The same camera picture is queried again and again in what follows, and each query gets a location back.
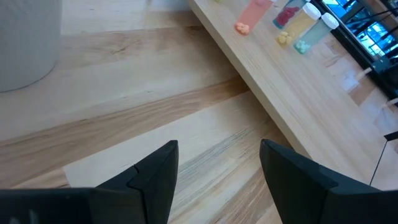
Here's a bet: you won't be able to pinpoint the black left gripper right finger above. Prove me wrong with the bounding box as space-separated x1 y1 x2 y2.
260 139 374 224

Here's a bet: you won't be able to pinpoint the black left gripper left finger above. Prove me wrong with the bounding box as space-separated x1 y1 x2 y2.
88 139 180 224

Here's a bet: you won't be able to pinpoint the teal medicine bottle white tablets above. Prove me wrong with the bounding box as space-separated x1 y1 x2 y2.
294 12 340 55

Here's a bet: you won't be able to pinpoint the yellow medicine bottle white tablets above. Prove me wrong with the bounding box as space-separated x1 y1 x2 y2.
276 2 322 45

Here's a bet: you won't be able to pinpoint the blue medicine bottle red capsules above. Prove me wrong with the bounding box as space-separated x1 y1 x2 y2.
272 0 307 30

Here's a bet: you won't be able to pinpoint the pink-filled vial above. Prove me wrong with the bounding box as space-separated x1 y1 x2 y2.
234 0 275 36

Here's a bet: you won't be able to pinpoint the white plant pot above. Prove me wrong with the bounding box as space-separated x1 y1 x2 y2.
0 0 63 93

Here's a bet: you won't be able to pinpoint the black table frame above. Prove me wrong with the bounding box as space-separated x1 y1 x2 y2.
312 0 398 108

